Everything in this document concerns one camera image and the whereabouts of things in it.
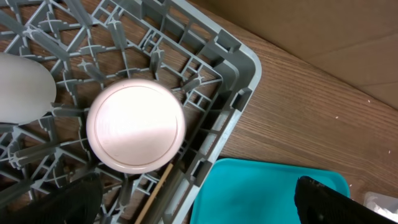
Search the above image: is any white cup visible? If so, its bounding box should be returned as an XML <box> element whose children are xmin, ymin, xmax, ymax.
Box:
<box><xmin>1</xmin><ymin>53</ymin><xmax>57</xmax><ymax>124</ymax></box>

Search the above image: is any teal serving tray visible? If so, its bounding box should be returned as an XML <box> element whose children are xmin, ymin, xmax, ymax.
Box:
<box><xmin>190</xmin><ymin>158</ymin><xmax>350</xmax><ymax>224</ymax></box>

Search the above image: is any grey dish rack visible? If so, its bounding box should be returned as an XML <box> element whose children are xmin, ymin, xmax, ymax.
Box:
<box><xmin>1</xmin><ymin>0</ymin><xmax>262</xmax><ymax>223</ymax></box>

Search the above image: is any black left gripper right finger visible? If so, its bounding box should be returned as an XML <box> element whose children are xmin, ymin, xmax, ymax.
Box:
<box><xmin>294</xmin><ymin>176</ymin><xmax>395</xmax><ymax>224</ymax></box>

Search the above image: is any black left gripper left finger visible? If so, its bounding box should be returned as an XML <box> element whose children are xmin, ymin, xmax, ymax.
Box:
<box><xmin>1</xmin><ymin>173</ymin><xmax>103</xmax><ymax>224</ymax></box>

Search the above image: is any wooden chopstick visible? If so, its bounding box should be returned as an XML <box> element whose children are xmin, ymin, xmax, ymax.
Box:
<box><xmin>134</xmin><ymin>164</ymin><xmax>174</xmax><ymax>224</ymax></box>

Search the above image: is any white napkin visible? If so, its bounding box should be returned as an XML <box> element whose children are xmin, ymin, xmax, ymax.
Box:
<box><xmin>364</xmin><ymin>192</ymin><xmax>398</xmax><ymax>223</ymax></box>

